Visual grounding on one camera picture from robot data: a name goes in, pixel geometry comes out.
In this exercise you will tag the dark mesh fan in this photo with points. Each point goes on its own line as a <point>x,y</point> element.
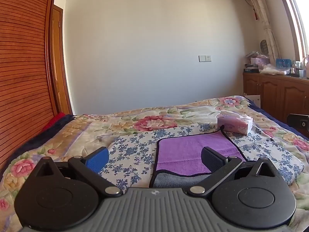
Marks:
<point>264,47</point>

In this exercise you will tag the wooden louvred wardrobe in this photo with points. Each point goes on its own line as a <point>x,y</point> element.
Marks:
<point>21,72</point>

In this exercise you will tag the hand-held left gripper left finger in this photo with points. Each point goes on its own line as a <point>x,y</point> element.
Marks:
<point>97,160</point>

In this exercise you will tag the wooden door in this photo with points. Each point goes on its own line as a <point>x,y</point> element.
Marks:
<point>58,60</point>

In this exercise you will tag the red tassel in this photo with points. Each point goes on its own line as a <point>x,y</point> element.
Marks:
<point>255,14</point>

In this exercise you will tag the pale patterned curtain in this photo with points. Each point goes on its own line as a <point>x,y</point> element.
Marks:
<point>264,21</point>

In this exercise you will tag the wooden cabinet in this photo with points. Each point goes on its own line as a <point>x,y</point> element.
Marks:
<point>275,94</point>

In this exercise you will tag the pink tissue pack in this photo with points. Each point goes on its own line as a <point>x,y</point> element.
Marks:
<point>235,125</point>

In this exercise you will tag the white wall switch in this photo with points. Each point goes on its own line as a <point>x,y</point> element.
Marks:
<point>204,58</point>

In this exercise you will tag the purple towel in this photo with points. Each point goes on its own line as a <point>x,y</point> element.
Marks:
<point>183,152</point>

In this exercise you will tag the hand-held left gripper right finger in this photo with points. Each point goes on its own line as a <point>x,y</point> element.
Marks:
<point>212,160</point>

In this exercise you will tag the grey towel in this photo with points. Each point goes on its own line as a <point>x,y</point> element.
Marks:
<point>178,180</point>

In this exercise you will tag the pink jug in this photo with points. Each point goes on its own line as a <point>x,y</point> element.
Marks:
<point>306,66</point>

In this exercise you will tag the dark blue blanket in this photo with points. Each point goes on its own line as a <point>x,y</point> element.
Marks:
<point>36,139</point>

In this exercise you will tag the white cardboard box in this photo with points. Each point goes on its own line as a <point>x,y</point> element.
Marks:
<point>254,100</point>

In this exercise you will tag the pink box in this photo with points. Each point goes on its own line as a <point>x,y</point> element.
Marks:
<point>259,61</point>

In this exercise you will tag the clear plastic bag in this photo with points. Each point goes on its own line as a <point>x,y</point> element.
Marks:
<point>274,69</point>

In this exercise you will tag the window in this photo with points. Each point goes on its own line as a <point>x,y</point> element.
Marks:
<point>299,17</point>

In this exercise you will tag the blue box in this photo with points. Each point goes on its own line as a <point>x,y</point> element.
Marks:
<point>283,63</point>

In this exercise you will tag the stack of dark books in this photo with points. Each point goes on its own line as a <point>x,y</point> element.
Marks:
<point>251,68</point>

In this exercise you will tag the red cloth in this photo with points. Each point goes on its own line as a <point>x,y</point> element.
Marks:
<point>54,120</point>

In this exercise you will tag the blue floral cloth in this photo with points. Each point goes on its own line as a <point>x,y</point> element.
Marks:
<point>131,149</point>

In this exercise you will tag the pink floral bed blanket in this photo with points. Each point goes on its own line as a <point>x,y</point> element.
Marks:
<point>115,119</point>

